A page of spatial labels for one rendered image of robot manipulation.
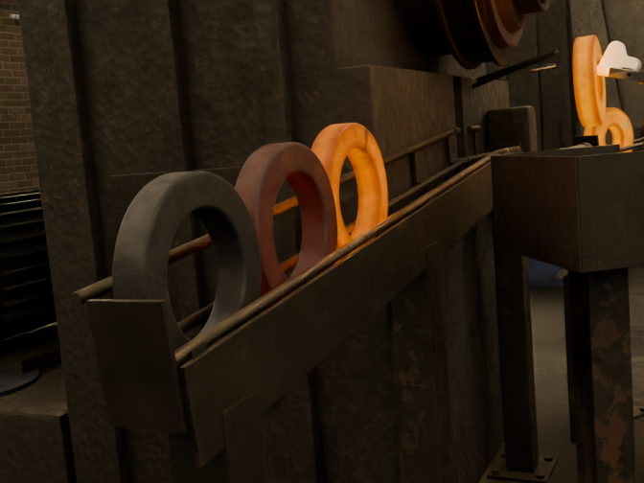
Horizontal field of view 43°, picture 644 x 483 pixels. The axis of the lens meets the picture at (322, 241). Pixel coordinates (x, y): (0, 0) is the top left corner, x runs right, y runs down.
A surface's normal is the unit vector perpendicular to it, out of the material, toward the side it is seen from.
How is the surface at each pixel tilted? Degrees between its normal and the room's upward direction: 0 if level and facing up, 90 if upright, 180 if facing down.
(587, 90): 103
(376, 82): 90
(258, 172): 46
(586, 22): 90
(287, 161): 90
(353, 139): 90
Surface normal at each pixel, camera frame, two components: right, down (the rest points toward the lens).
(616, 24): -0.63, 0.14
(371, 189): -0.45, 0.19
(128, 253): -0.43, -0.25
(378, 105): 0.90, -0.02
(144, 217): -0.37, -0.56
